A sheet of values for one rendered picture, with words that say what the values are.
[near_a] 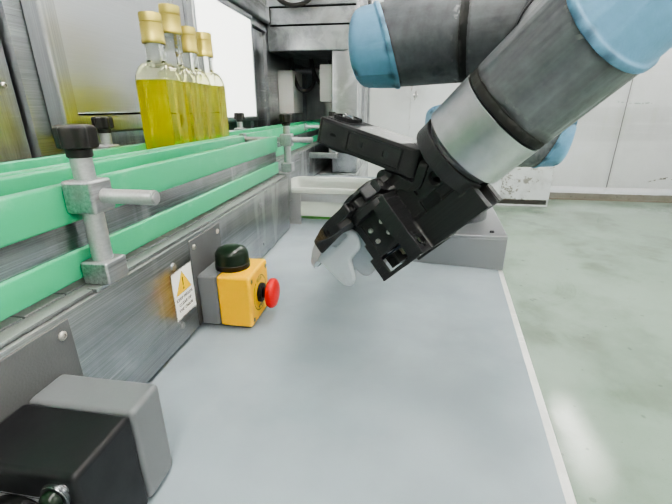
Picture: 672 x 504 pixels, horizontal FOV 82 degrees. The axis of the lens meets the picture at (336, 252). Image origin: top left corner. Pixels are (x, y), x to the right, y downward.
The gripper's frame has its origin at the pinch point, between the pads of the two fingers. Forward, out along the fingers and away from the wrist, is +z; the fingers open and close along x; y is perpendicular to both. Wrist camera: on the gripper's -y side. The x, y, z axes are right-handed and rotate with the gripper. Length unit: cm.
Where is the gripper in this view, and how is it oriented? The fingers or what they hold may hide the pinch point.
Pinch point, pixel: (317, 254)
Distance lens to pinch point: 45.0
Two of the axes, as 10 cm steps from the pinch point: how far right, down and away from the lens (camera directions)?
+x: 6.3, -2.7, 7.3
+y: 5.5, 8.2, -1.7
